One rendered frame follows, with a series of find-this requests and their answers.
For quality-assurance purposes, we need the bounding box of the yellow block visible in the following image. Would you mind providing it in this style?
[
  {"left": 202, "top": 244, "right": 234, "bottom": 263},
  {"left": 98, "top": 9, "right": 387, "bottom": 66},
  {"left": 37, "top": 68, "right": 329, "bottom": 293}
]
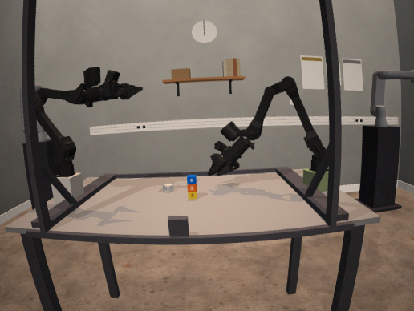
[{"left": 188, "top": 191, "right": 197, "bottom": 200}]

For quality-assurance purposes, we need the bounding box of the blue block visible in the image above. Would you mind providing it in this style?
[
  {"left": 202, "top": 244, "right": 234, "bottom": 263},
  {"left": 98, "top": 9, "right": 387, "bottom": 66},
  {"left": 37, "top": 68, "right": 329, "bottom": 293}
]
[{"left": 187, "top": 175, "right": 197, "bottom": 184}]

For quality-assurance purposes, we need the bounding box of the orange number block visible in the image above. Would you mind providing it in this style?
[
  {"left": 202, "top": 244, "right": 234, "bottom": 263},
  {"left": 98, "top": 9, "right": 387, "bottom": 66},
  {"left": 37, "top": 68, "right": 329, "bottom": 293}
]
[{"left": 188, "top": 184, "right": 197, "bottom": 192}]

